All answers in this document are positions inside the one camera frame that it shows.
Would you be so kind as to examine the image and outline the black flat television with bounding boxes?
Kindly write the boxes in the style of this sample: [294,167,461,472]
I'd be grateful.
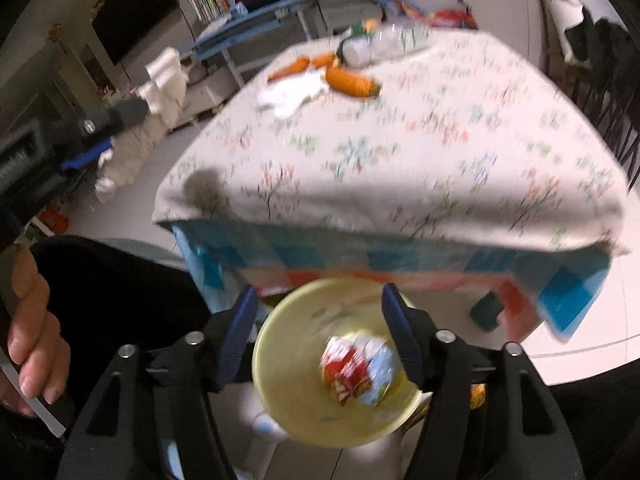
[91,0,179,67]

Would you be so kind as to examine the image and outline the blue study desk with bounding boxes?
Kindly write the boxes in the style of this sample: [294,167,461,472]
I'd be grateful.
[179,0,321,86]

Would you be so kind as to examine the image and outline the red box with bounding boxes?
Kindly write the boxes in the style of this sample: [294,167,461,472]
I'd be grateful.
[39,209,68,235]

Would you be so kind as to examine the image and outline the wooden chair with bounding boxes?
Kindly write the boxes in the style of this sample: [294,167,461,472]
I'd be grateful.
[535,0,601,91]

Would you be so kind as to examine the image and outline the clear plastic bottle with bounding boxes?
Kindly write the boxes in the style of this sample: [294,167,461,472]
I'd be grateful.
[342,22,433,68]

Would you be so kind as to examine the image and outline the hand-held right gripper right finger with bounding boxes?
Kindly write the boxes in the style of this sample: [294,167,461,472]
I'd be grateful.
[381,282,586,480]

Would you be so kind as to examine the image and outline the blue checked table cover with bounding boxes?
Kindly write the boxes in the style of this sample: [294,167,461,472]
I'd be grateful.
[172,220,613,343]

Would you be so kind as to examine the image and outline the red snack wrapper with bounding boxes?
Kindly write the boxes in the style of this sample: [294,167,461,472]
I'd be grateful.
[320,332,401,407]

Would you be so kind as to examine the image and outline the table with floral tablecloth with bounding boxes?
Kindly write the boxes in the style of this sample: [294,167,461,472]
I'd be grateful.
[151,27,632,256]

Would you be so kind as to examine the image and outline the person's left hand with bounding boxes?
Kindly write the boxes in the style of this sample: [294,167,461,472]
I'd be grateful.
[0,247,72,420]

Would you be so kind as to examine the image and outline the row of books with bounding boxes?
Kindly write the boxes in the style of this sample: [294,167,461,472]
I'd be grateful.
[187,0,236,23]

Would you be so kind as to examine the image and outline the white plastic bag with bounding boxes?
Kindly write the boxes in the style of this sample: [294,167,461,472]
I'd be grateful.
[95,47,188,203]

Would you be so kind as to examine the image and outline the yellow waste bin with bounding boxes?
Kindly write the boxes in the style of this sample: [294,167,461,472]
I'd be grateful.
[251,278,426,448]

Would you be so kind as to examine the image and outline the white strap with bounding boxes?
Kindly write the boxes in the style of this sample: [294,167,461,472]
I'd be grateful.
[0,355,66,438]

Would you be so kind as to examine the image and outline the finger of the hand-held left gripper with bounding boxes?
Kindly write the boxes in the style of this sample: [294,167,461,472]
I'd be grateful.
[60,142,113,171]
[75,99,151,136]

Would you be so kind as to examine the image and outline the white tissue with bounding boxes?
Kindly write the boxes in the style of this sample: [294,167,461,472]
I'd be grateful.
[255,72,331,121]

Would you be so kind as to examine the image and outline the person's black pants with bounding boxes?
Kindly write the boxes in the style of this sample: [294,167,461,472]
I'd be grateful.
[0,235,216,480]

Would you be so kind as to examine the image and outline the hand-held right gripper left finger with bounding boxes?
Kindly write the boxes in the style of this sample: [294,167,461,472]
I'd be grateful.
[55,285,260,480]

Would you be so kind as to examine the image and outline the white television stand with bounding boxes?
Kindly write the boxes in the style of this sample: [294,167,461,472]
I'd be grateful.
[172,80,236,128]

